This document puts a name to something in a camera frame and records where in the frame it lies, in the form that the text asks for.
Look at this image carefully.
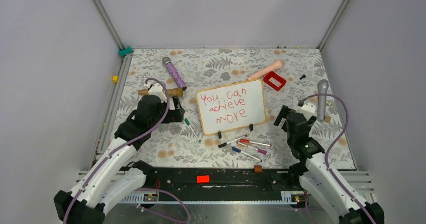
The black capped whiteboard marker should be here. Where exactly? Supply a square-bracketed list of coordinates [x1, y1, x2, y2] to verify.
[218, 135, 247, 148]

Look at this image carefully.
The yellow framed whiteboard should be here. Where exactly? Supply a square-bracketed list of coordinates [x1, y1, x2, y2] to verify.
[195, 79, 267, 136]

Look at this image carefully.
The red rectangular plastic box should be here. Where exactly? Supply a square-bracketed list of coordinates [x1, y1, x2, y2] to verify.
[263, 71, 287, 91]

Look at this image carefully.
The pink toy microphone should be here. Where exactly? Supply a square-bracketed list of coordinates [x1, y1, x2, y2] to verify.
[248, 60, 285, 80]

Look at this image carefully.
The magenta capped whiteboard marker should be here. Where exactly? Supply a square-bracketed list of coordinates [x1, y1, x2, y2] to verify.
[237, 142, 267, 155]

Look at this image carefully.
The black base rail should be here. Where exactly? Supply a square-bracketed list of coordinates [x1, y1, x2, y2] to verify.
[142, 167, 307, 204]

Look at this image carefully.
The red tape label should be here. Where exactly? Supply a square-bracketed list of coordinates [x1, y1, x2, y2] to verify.
[196, 175, 210, 184]

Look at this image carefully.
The blue capped whiteboard marker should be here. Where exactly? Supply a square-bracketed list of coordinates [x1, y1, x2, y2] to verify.
[232, 146, 262, 162]

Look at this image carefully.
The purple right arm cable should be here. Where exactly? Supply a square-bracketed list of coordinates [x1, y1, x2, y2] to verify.
[297, 93, 377, 224]

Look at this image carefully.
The red capped whiteboard marker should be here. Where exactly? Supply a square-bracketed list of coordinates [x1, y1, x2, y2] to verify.
[240, 139, 272, 147]

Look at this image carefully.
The silver toy microphone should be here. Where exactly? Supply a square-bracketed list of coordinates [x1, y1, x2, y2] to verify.
[317, 79, 329, 122]

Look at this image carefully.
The purple glitter toy microphone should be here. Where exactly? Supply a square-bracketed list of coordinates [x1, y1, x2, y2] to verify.
[162, 57, 187, 91]

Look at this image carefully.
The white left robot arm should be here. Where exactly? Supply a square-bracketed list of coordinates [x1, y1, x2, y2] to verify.
[54, 95, 184, 223]

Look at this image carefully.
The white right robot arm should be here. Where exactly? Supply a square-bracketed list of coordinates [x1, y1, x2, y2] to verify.
[274, 105, 385, 223]

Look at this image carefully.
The green capped whiteboard marker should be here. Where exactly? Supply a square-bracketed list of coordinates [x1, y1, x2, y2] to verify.
[184, 118, 201, 143]

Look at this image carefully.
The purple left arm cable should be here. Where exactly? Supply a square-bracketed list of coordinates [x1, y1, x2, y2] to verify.
[62, 77, 191, 224]

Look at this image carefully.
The brown cylinder block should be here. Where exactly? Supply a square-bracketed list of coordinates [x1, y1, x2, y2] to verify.
[253, 165, 263, 173]

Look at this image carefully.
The teal corner clamp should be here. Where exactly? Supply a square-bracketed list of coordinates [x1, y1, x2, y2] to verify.
[118, 46, 133, 57]

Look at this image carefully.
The floral patterned table mat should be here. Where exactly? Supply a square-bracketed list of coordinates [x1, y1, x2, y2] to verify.
[103, 48, 357, 170]

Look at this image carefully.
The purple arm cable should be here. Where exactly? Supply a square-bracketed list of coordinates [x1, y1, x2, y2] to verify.
[297, 93, 377, 224]
[62, 77, 191, 224]

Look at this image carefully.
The small tan wooden block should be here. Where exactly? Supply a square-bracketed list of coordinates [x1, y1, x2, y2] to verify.
[324, 116, 332, 124]

